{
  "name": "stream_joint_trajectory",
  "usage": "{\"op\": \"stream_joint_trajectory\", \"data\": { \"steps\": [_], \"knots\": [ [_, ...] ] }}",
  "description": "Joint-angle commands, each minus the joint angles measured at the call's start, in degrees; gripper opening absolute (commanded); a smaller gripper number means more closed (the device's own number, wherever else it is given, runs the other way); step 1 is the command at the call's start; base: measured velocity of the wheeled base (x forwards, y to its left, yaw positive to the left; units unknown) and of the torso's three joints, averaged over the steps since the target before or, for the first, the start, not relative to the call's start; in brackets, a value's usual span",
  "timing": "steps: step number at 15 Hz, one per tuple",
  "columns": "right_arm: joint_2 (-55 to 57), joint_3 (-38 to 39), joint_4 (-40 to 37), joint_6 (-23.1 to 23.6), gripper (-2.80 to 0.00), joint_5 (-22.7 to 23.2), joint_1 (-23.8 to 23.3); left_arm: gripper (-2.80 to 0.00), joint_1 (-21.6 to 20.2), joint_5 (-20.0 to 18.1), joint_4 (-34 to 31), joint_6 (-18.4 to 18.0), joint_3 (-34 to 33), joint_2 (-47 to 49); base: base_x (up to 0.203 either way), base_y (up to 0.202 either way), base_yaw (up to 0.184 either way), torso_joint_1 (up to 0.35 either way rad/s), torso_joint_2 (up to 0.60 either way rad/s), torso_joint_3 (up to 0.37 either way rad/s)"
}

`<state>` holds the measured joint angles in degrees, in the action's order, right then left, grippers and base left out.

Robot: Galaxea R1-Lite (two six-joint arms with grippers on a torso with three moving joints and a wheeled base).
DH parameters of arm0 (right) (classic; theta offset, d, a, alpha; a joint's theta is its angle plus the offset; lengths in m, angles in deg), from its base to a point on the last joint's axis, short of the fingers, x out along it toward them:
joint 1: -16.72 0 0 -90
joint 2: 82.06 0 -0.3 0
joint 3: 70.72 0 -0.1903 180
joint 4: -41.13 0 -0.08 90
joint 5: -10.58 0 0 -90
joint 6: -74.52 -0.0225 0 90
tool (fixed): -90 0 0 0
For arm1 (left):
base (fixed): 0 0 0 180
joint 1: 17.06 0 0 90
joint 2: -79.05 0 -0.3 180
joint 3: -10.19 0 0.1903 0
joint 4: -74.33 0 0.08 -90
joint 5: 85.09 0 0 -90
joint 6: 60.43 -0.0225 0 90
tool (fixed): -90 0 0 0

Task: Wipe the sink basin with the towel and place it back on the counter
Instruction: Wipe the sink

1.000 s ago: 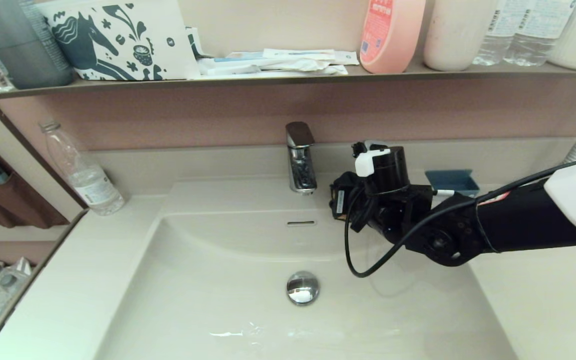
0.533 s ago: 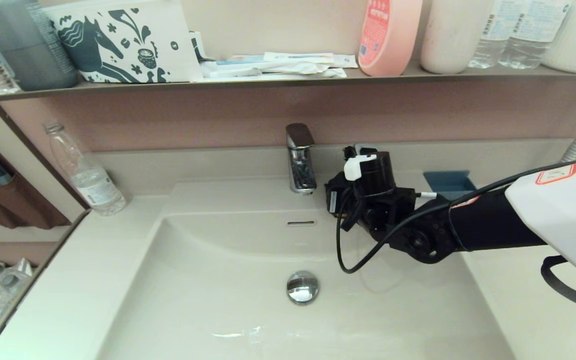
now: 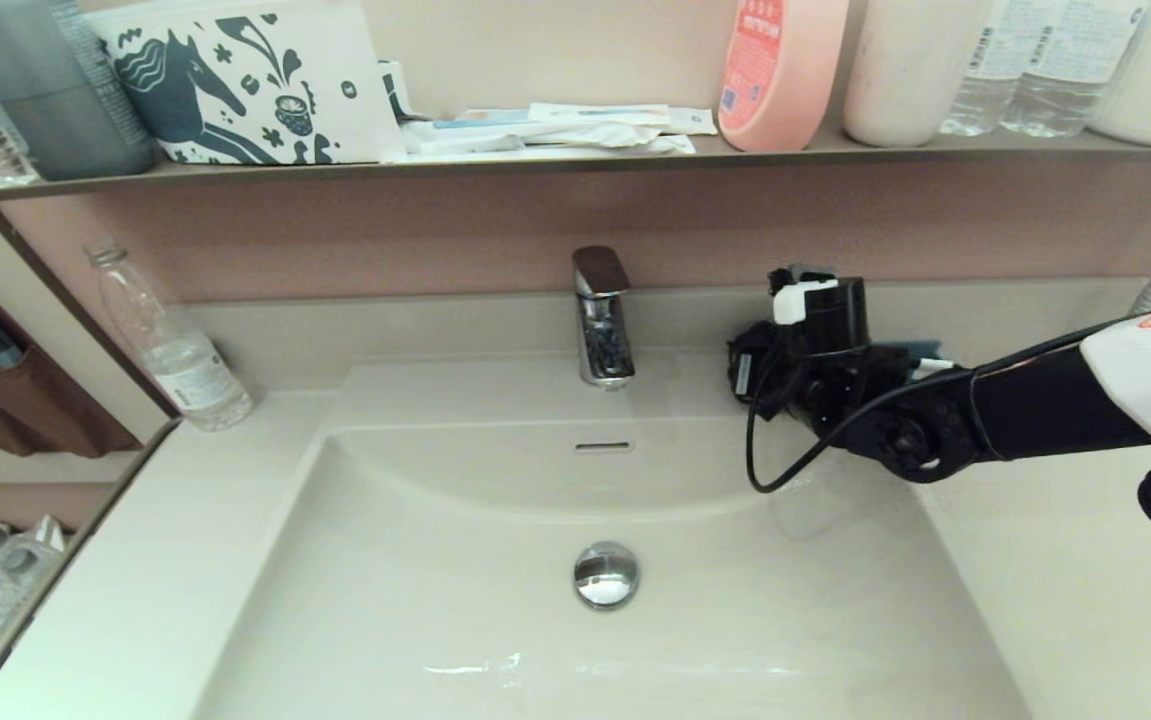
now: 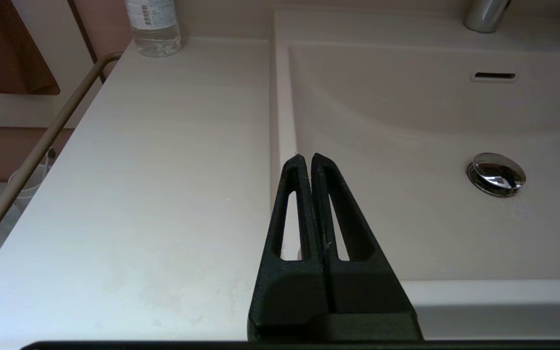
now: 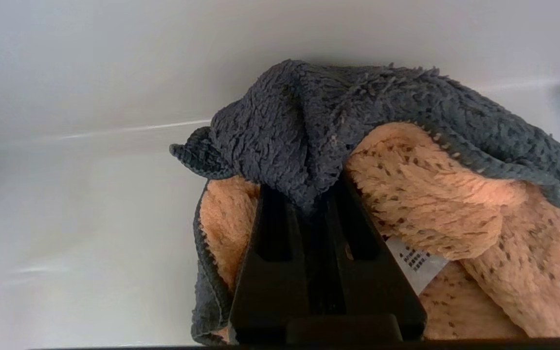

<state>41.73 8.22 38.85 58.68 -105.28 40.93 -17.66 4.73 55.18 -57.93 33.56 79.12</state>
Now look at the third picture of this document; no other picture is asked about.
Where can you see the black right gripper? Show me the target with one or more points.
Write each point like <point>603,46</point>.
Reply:
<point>760,365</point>

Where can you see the chrome faucet spout body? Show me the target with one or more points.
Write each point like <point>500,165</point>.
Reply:
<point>606,342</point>

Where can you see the chrome sink drain stopper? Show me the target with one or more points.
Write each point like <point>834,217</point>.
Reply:
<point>607,576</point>

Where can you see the white ceramic sink basin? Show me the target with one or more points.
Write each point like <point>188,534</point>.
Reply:
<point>415,580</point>

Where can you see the blue plastic soap dish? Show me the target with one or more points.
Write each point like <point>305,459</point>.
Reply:
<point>920,350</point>

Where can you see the small white sachet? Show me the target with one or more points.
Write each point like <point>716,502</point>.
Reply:
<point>692,120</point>

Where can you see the pink lotion bottle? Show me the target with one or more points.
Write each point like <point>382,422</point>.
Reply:
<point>780,80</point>

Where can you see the crumpled white plastic wrapper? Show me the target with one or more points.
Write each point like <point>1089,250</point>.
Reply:
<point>575,142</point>

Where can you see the white toothbrush packet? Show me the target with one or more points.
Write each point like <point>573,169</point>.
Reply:
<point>600,112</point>

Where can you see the cream cylindrical cup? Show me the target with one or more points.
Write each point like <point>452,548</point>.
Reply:
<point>907,80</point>

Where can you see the clear labelled water bottle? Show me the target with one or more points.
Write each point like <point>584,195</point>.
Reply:
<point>1060,90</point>
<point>980,90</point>

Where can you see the white packet with blue stripe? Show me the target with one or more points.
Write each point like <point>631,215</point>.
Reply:
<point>485,122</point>

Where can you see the small white patterned box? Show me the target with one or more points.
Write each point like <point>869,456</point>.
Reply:
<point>395,90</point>

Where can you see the horse pattern white box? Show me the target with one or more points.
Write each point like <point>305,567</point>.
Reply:
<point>255,80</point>

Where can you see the clear plastic water bottle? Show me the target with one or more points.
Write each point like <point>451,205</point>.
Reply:
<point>180,365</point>

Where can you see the brown hanging pouch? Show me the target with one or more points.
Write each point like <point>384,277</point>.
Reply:
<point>50,412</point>

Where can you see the dark grey bottle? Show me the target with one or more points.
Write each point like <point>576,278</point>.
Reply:
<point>65,110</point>

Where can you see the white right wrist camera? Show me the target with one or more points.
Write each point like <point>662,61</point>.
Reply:
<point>795,298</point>

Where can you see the brown wall shelf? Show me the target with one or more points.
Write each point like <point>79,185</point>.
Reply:
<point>535,165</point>

